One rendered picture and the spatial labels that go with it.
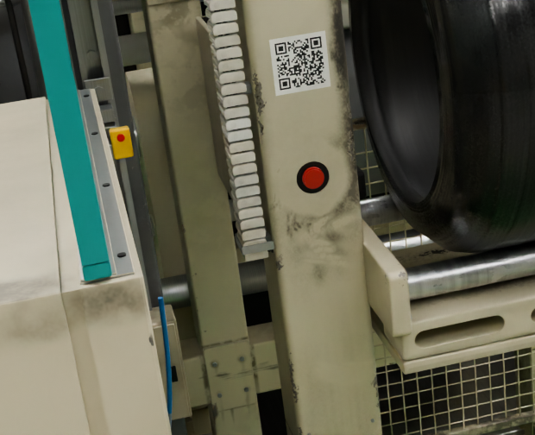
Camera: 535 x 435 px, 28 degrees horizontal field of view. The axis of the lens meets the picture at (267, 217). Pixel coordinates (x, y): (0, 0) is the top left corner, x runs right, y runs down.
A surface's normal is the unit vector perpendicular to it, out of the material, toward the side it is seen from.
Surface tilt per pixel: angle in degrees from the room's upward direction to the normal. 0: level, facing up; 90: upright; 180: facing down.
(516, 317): 90
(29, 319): 90
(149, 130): 68
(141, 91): 36
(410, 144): 45
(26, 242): 0
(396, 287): 90
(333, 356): 90
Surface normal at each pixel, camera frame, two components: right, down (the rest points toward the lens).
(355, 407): 0.21, 0.34
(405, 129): 0.09, -0.29
